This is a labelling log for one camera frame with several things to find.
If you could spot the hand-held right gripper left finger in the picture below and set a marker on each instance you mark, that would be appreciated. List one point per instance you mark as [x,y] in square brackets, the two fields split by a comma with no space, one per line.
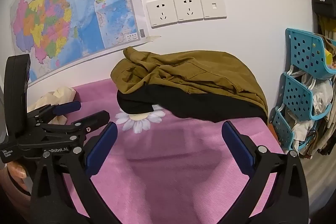
[105,145]

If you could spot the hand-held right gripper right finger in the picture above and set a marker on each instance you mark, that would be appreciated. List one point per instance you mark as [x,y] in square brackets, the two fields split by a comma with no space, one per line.
[236,148]

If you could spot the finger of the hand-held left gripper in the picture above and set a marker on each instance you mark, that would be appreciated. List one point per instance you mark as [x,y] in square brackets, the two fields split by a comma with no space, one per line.
[94,117]
[67,107]

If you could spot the olive brown jacket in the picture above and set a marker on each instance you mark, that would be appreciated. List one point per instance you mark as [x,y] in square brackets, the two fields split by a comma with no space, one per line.
[197,74]

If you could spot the person's left hand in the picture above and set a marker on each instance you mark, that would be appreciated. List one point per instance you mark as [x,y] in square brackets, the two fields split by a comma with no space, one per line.
[15,172]

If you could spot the cream garment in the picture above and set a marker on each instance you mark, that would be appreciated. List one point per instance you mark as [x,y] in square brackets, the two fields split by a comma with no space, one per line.
[60,94]

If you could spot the blue perforated hanging basket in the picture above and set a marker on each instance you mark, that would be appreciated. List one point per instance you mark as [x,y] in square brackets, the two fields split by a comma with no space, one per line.
[282,125]
[296,94]
[304,50]

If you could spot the black garment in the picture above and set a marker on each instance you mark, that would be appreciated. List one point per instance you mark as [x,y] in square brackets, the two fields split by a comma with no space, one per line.
[197,108]

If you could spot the pink flowered blanket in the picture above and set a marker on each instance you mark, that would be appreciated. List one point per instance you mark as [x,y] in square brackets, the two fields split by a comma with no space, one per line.
[170,161]

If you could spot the white plastic bag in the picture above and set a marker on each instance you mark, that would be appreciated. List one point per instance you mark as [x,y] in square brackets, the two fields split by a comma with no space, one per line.
[321,95]
[302,132]

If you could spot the black handbag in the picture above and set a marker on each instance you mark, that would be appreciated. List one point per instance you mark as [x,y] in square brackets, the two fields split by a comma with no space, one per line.
[324,3]

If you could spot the colourful wall map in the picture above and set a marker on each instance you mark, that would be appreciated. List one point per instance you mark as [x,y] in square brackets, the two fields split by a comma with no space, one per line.
[65,16]

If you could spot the white wall socket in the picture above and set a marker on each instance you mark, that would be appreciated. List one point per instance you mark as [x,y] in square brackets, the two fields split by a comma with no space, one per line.
[161,12]
[187,7]

